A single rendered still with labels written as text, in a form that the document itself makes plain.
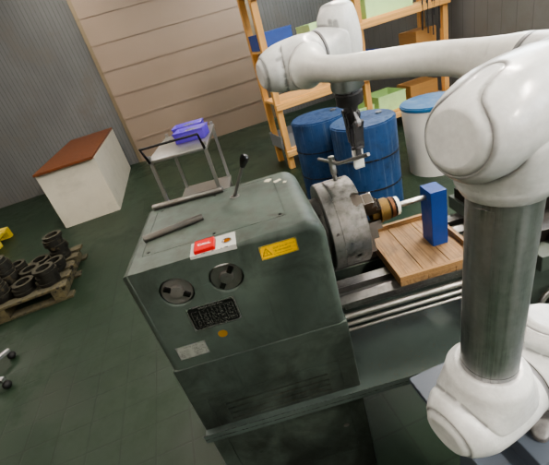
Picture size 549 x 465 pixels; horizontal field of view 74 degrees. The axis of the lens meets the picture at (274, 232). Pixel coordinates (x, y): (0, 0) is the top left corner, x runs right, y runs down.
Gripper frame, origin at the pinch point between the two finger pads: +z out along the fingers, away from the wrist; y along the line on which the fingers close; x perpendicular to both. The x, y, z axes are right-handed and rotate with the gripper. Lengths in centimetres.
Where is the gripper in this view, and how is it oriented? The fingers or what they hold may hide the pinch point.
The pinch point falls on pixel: (358, 157)
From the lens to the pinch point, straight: 116.1
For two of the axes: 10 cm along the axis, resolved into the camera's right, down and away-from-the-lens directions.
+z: 2.6, 7.9, 5.5
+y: -1.4, -5.4, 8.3
